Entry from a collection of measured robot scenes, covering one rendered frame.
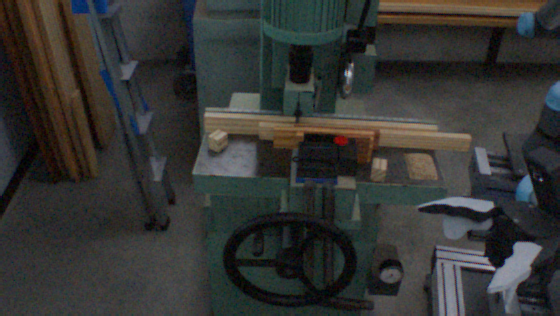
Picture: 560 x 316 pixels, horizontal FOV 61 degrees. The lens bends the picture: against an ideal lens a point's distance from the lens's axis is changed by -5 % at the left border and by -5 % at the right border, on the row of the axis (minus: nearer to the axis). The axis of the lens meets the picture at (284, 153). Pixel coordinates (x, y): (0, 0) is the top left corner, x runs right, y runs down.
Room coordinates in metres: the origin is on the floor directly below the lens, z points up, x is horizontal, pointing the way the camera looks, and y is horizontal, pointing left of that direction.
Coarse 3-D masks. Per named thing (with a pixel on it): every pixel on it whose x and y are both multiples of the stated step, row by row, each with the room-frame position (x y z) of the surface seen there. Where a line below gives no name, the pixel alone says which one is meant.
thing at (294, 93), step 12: (288, 72) 1.11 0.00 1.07; (312, 72) 1.12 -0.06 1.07; (288, 84) 1.05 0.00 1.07; (300, 84) 1.05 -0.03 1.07; (312, 84) 1.05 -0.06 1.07; (288, 96) 1.02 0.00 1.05; (300, 96) 1.02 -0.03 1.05; (312, 96) 1.02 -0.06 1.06; (288, 108) 1.02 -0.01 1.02; (300, 108) 1.02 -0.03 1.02; (312, 108) 1.02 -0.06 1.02
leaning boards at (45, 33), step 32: (0, 0) 1.93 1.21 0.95; (32, 0) 1.96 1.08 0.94; (64, 0) 2.20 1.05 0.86; (32, 32) 1.90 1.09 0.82; (64, 32) 2.22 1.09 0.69; (32, 64) 1.98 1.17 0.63; (64, 64) 2.05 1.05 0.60; (96, 64) 2.36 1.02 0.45; (32, 96) 1.95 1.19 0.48; (64, 96) 1.96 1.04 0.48; (96, 96) 2.25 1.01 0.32; (64, 128) 1.93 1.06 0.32; (96, 128) 2.20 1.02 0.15; (64, 160) 1.94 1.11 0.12; (96, 160) 2.02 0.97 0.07
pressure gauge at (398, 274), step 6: (384, 264) 0.85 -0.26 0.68; (390, 264) 0.85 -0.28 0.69; (396, 264) 0.85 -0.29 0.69; (384, 270) 0.84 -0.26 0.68; (390, 270) 0.84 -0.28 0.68; (396, 270) 0.84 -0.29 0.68; (402, 270) 0.84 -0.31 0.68; (384, 276) 0.84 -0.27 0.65; (396, 276) 0.84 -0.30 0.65; (402, 276) 0.84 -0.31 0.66; (384, 282) 0.84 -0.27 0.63; (390, 282) 0.84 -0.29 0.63
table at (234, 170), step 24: (240, 144) 1.04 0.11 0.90; (264, 144) 1.04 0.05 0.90; (216, 168) 0.93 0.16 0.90; (240, 168) 0.94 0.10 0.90; (264, 168) 0.94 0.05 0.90; (288, 168) 0.95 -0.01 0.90; (360, 168) 0.96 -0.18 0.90; (216, 192) 0.91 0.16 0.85; (240, 192) 0.91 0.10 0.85; (264, 192) 0.91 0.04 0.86; (288, 192) 0.89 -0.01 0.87; (360, 192) 0.90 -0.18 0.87; (384, 192) 0.90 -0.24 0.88; (408, 192) 0.90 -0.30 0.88; (432, 192) 0.90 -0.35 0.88; (360, 216) 0.83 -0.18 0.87
